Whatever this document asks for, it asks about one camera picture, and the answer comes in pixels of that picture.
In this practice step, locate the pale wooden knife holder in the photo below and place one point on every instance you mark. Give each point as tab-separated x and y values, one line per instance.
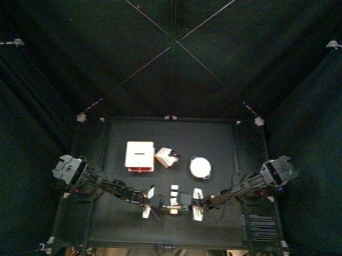
164	158

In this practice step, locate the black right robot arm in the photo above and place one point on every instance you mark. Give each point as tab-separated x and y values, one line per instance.
248	181

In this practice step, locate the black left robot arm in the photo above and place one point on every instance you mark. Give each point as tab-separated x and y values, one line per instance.
111	186

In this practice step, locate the small toy knife in holder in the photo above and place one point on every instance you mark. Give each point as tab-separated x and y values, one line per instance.
175	154

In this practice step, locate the sushi roll slice block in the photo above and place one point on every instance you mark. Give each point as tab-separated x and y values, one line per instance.
173	211
173	194
173	187
173	201

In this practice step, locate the red drawer with wooden knob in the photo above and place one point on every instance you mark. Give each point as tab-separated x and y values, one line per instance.
140	170

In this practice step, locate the large white red box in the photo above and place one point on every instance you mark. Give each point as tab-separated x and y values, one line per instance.
139	150

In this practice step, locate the black cloth backdrop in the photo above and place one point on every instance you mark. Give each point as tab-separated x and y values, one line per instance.
66	83

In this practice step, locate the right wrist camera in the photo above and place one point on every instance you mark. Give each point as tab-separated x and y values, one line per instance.
197	202

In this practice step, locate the grey frame corner bracket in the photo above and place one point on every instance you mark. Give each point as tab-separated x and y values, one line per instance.
332	44
16	42
169	117
80	117
259	121

